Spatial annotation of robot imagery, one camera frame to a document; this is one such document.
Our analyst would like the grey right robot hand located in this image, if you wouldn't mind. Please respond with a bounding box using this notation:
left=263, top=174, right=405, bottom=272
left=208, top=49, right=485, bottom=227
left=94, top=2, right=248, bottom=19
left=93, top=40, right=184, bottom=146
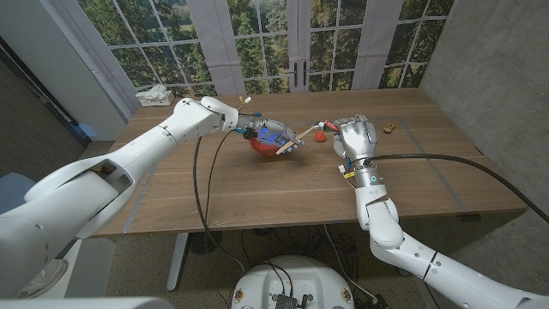
left=332, top=113, right=378, bottom=167

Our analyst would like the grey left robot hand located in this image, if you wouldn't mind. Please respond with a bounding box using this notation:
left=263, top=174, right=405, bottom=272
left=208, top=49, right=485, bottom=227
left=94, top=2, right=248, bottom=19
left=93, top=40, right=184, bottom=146
left=237, top=113, right=305, bottom=154

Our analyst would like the red bowl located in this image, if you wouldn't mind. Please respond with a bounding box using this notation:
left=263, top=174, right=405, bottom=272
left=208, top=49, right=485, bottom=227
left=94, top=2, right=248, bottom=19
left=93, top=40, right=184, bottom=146
left=250, top=136, right=284, bottom=157

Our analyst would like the toothpaste tube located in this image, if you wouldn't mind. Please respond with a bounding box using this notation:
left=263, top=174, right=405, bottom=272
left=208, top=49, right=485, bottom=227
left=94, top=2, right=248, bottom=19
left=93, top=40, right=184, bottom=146
left=312, top=119, right=341, bottom=132

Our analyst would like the wooden toothbrush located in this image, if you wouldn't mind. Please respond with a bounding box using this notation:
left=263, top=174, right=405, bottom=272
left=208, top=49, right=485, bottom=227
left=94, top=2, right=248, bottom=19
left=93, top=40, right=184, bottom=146
left=275, top=124, right=317, bottom=156

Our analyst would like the printed window backdrop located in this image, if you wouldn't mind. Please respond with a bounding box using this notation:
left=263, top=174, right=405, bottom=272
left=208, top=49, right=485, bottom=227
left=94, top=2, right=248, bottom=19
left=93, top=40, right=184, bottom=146
left=76, top=0, right=455, bottom=98

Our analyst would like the white power strip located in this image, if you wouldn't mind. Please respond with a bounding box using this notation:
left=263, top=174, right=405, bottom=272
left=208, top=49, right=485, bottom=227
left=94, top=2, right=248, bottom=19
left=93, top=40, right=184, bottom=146
left=139, top=90, right=176, bottom=107

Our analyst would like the crumpled white tissue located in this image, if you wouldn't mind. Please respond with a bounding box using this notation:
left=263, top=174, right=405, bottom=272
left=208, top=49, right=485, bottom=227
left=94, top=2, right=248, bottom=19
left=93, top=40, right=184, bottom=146
left=135, top=83, right=169, bottom=100

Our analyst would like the round black fan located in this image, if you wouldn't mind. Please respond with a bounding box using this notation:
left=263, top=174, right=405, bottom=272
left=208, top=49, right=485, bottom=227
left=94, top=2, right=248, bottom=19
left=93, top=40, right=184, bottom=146
left=188, top=230, right=223, bottom=257

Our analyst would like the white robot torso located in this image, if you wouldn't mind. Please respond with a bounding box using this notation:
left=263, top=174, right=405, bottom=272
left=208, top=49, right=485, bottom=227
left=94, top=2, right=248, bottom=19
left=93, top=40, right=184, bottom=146
left=230, top=255, right=355, bottom=309

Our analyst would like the white table leg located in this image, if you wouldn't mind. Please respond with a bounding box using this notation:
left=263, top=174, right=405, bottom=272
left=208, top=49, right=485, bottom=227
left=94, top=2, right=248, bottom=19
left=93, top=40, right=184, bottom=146
left=166, top=232, right=190, bottom=293

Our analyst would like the blue bin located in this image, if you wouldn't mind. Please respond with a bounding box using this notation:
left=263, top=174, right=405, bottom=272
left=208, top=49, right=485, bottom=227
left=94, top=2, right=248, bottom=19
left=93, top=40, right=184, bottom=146
left=0, top=184, right=33, bottom=215

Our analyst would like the white sneaker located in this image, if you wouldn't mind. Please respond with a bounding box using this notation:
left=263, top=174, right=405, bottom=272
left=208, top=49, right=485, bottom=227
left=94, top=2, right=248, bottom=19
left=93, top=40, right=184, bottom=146
left=19, top=258, right=69, bottom=300

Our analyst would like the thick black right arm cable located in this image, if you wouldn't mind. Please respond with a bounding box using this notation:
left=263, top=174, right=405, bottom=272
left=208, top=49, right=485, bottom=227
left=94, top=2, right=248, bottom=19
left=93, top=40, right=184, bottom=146
left=362, top=153, right=549, bottom=224

